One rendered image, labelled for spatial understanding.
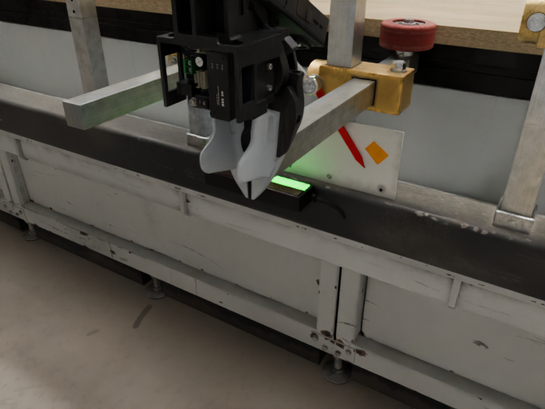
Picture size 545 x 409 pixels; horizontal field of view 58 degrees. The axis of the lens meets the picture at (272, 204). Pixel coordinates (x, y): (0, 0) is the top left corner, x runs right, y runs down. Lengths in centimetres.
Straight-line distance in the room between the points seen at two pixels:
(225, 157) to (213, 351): 105
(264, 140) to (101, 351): 116
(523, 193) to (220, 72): 43
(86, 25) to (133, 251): 78
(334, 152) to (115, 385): 93
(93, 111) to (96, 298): 113
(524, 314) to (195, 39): 60
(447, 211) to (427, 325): 50
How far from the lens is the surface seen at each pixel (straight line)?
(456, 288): 77
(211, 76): 35
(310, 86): 67
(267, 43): 36
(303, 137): 49
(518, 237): 67
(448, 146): 89
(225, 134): 42
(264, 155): 41
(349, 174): 71
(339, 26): 66
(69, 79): 143
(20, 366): 154
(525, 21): 60
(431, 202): 71
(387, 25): 77
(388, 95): 65
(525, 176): 65
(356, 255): 81
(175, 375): 139
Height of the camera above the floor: 103
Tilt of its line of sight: 30 degrees down
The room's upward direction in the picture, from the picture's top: straight up
